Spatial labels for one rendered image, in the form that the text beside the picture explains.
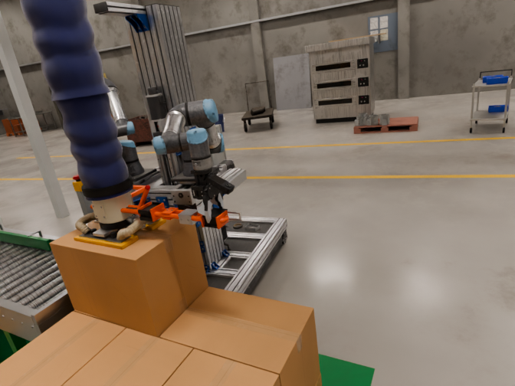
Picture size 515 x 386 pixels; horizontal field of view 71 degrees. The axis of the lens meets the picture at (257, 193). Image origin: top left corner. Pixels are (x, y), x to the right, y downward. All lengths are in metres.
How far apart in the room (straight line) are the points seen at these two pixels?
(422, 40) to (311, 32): 3.18
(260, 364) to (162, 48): 1.82
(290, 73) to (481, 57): 5.31
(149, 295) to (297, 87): 10.81
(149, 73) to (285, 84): 9.91
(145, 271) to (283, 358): 0.67
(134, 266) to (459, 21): 11.15
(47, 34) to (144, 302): 1.14
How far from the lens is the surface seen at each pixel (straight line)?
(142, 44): 2.50
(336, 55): 8.84
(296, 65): 12.13
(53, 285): 2.59
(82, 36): 1.71
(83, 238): 1.92
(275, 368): 1.53
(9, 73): 5.36
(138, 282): 1.66
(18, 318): 2.36
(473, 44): 11.97
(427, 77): 11.93
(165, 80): 2.43
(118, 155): 1.76
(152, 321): 1.76
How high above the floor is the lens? 1.64
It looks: 20 degrees down
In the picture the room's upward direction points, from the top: 8 degrees counter-clockwise
